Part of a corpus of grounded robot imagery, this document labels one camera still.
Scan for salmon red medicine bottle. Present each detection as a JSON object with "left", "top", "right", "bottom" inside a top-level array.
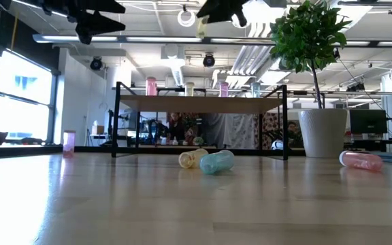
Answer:
[
  {"left": 338, "top": 150, "right": 384, "bottom": 172},
  {"left": 145, "top": 76, "right": 158, "bottom": 97}
]

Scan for person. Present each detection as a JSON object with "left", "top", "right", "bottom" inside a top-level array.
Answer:
[
  {"left": 167, "top": 112, "right": 186, "bottom": 144},
  {"left": 287, "top": 120, "right": 301, "bottom": 148}
]

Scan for green leafy plant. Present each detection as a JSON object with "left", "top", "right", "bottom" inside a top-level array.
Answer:
[{"left": 269, "top": 0, "right": 353, "bottom": 110}]

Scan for white ventilation duct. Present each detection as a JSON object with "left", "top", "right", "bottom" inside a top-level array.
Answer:
[{"left": 160, "top": 44, "right": 186, "bottom": 86}]

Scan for patterned brown cloth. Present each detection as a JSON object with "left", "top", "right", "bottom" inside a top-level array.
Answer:
[{"left": 262, "top": 112, "right": 282, "bottom": 144}]

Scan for long ceiling light strip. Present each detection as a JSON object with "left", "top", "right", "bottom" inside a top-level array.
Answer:
[{"left": 32, "top": 33, "right": 272, "bottom": 44}]

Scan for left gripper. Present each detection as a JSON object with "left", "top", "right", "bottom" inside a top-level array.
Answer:
[{"left": 42, "top": 0, "right": 127, "bottom": 45}]

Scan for white hanging ring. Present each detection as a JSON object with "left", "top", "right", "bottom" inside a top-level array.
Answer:
[{"left": 177, "top": 9, "right": 197, "bottom": 28}]

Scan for black computer monitor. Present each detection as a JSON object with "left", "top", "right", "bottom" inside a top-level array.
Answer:
[{"left": 348, "top": 108, "right": 389, "bottom": 135}]

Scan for white cloth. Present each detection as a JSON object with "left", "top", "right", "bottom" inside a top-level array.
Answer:
[{"left": 201, "top": 113, "right": 257, "bottom": 150}]

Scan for wooden shelf black metal legs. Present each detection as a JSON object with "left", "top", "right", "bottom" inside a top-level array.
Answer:
[{"left": 111, "top": 81, "right": 289, "bottom": 161}]

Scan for round black ceiling speaker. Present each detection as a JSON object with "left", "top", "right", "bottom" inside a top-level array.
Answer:
[
  {"left": 202, "top": 53, "right": 216, "bottom": 68},
  {"left": 89, "top": 57, "right": 103, "bottom": 71}
]

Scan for black aluminium table frame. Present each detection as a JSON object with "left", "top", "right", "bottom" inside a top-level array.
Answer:
[{"left": 0, "top": 145, "right": 392, "bottom": 166}]

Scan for white plant pot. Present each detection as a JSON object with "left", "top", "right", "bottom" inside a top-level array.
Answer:
[{"left": 297, "top": 108, "right": 348, "bottom": 159}]

